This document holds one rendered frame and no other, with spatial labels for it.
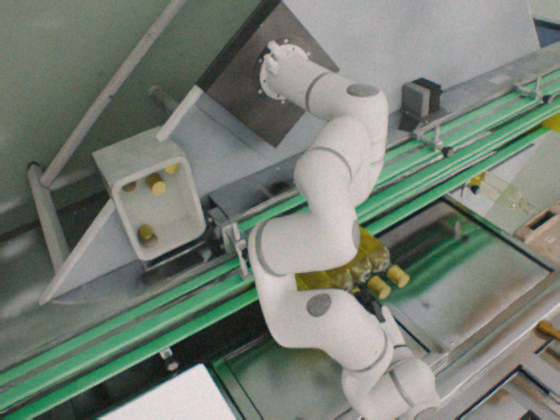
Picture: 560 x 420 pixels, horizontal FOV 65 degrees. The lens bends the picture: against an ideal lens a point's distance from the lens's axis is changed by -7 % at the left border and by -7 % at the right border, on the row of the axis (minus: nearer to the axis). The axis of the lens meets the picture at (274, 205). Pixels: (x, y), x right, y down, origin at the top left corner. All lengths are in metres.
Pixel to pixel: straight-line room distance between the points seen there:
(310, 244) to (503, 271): 0.88
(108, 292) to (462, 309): 0.89
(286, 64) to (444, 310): 0.74
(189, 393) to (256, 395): 0.16
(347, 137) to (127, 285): 0.65
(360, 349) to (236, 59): 0.62
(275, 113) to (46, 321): 0.71
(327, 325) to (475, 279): 0.79
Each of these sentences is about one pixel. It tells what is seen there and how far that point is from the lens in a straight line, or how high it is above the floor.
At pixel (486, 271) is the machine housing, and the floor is 1.19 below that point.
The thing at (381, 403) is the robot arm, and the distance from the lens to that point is 0.86.
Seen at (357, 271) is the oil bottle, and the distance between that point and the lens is 1.11.
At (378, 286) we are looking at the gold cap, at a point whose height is 1.15.
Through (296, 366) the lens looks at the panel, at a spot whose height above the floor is 1.13.
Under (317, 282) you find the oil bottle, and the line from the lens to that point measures 1.08.
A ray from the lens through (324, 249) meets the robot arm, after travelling 0.61.
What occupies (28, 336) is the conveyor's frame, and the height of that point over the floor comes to 0.84.
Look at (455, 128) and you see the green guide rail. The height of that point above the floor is 0.92.
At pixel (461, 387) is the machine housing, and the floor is 1.39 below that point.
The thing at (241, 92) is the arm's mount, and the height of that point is 0.81.
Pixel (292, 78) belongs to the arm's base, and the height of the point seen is 0.91.
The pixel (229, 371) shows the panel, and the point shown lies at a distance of 1.14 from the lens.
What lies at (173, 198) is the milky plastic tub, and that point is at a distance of 1.12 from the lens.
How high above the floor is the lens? 1.66
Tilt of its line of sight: 44 degrees down
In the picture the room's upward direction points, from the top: 133 degrees clockwise
